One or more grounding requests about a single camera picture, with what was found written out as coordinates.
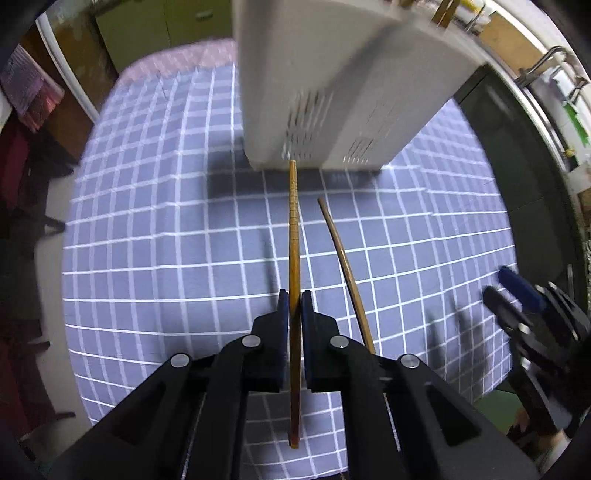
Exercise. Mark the dark red chair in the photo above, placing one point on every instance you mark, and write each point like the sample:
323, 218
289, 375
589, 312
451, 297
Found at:
23, 175

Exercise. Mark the wooden cutting board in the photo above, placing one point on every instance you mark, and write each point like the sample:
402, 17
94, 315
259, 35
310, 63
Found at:
508, 44

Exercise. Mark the black kitchen countertop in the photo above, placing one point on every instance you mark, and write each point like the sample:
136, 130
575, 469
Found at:
549, 152

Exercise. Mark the steel sink faucet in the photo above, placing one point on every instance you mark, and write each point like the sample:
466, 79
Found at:
549, 62

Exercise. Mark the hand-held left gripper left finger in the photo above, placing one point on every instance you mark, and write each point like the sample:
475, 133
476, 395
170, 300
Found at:
281, 341

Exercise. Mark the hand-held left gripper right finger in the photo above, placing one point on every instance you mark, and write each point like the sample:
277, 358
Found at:
308, 341

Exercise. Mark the green kitchen cabinet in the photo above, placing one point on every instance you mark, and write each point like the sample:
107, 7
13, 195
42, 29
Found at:
161, 23

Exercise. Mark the purple patterned cloth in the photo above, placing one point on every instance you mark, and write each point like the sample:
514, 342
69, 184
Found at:
184, 57

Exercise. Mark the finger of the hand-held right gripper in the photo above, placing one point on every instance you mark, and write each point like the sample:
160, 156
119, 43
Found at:
501, 307
521, 288

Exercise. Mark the white plastic utensil holder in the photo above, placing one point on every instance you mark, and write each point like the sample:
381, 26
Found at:
323, 69

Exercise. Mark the blue checked tablecloth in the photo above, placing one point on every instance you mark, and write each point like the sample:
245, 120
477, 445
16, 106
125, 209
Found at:
161, 230

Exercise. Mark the person's right hand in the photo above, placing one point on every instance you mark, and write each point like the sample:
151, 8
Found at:
551, 445

